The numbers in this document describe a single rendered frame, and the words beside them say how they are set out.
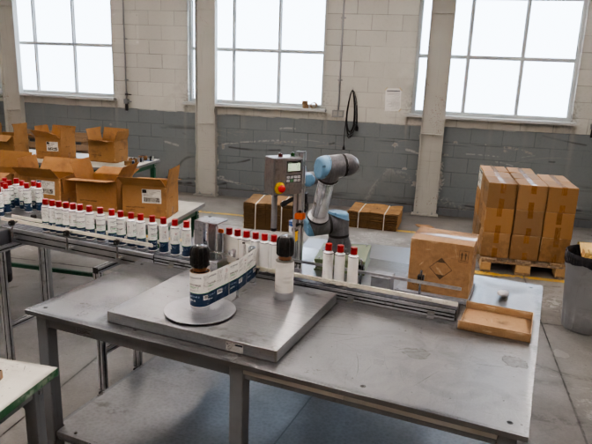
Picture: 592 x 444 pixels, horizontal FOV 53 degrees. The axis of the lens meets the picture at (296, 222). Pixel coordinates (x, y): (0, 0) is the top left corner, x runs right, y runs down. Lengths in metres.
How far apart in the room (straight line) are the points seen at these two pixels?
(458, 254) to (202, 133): 6.39
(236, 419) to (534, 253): 4.37
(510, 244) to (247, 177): 4.12
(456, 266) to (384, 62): 5.56
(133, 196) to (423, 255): 2.38
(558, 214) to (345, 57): 3.65
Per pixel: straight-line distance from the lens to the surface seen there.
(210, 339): 2.43
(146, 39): 9.27
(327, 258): 2.93
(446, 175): 8.36
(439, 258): 3.00
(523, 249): 6.28
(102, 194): 4.79
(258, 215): 7.15
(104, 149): 7.09
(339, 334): 2.57
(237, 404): 2.44
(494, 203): 6.14
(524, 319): 2.97
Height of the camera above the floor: 1.92
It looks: 15 degrees down
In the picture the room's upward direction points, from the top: 2 degrees clockwise
